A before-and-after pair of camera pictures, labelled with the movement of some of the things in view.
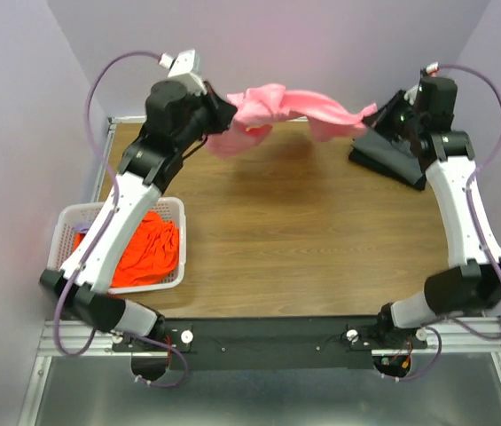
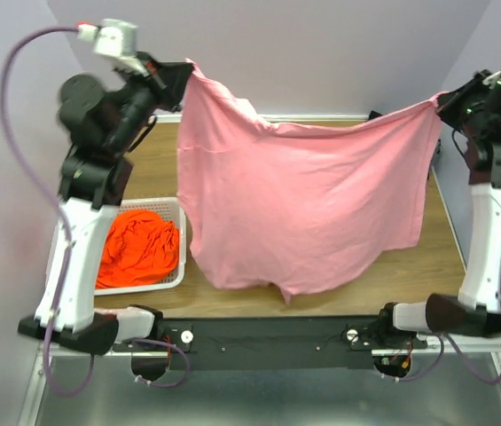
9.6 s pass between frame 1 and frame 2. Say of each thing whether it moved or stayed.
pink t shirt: moved
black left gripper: moved
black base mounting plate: stayed
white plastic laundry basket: stayed
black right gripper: moved
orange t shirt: stayed
